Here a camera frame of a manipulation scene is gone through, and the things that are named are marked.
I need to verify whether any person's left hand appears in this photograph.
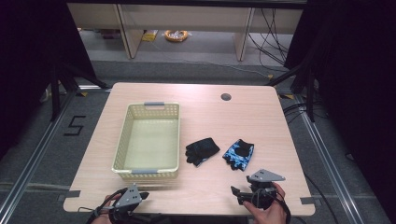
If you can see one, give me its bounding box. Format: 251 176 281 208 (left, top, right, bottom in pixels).
91 193 123 224

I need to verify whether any black metal stand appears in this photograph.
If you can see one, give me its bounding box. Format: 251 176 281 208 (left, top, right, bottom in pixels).
264 63 316 123
49 62 110 122

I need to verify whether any person's right hand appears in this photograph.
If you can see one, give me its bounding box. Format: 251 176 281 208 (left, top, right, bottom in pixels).
242 182 288 224

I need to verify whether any black fingerless glove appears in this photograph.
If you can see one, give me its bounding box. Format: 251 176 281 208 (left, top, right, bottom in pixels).
185 136 221 168

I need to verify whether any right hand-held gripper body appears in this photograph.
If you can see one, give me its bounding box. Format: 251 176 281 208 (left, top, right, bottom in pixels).
246 168 286 210

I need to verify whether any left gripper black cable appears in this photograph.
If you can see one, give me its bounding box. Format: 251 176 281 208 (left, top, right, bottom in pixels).
77 188 128 224

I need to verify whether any cream perforated plastic basket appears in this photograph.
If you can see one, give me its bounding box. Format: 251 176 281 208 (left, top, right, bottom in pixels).
111 101 181 181

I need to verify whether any bundle of black floor cables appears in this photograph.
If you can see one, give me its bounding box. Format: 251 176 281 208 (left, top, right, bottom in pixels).
247 7 295 68

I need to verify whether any black floor cable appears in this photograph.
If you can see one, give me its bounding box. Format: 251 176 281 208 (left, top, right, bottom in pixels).
303 172 341 224

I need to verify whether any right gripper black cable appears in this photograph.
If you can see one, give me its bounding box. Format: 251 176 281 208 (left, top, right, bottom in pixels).
255 183 292 224

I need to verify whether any black curtain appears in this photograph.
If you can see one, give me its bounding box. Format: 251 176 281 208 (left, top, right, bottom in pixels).
0 0 97 160
284 0 396 216

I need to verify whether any blue patterned fingerless glove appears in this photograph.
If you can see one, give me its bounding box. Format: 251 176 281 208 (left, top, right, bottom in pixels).
221 138 255 172

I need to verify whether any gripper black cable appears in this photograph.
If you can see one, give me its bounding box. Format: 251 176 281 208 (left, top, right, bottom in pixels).
77 188 128 224
255 183 292 224

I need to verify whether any beige wooden desk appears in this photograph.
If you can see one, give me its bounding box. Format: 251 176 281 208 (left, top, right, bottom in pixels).
66 2 304 62

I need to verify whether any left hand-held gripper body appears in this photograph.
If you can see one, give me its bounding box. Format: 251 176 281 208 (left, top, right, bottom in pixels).
108 183 145 222

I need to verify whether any yellow packet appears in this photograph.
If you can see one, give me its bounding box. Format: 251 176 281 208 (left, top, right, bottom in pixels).
141 29 159 43

